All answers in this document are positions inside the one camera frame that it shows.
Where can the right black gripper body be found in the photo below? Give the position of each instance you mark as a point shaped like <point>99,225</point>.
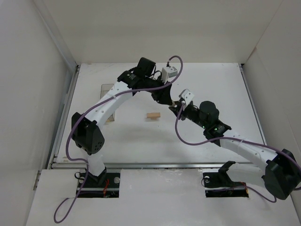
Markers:
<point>182,110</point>

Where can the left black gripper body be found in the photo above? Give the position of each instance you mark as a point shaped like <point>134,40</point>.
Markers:
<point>162,94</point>

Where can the long rectangular wood block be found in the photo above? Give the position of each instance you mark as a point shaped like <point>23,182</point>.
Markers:
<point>153,115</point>

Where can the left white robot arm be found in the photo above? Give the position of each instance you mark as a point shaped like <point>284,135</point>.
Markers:
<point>86,127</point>

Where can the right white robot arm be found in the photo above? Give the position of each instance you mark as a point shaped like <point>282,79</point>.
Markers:
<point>275,170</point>

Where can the white front cover board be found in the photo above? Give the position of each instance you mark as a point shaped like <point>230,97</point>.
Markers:
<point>153,197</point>

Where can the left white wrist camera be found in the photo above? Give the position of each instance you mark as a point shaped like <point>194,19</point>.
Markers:
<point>168,72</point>

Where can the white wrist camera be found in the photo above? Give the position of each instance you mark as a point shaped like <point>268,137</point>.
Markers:
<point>168,72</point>
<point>186,96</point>

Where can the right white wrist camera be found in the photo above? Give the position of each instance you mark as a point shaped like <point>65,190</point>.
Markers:
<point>186,96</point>

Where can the aluminium front rail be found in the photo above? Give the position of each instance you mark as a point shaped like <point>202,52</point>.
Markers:
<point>78,165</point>

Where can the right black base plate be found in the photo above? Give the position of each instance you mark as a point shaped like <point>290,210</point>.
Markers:
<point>219,185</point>

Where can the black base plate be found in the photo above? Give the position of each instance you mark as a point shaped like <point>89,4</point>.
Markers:
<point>106,187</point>
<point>219,185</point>

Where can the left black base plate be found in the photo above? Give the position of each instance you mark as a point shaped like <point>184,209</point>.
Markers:
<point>106,187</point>

